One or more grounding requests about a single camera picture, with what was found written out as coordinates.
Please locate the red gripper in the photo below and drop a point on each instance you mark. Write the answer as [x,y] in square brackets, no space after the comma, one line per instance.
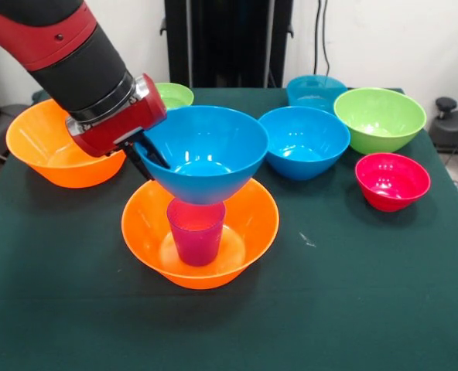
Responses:
[124,123]

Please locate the small green plastic bowl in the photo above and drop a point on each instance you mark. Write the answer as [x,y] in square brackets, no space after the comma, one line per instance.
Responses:
[176,94]

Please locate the blue plastic bowl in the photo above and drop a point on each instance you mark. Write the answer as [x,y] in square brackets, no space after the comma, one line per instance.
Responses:
[304,135]
[233,139]

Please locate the purple plastic cup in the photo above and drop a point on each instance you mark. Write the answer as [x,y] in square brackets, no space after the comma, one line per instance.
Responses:
[196,239]

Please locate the large orange plastic bowl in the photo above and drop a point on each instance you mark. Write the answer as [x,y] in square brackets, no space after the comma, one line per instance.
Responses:
[39,154]
[252,232]

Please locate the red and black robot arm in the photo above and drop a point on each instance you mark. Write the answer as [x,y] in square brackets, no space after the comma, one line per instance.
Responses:
[59,46]

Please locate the small translucent blue bowl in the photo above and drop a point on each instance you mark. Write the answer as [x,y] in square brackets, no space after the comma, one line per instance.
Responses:
[316,90]

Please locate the large green plastic bowl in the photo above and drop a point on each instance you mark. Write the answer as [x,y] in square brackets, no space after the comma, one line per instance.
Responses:
[380,112]

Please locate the small pink plastic bowl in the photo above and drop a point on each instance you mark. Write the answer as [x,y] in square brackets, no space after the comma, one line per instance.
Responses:
[391,178]

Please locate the dark green table cloth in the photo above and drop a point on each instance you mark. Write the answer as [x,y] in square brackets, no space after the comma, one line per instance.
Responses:
[345,309]

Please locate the black stand base with knob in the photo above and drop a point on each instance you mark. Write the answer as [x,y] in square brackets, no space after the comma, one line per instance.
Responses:
[457,127]

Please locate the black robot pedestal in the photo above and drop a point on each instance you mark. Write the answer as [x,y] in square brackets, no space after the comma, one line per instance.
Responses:
[221,38]

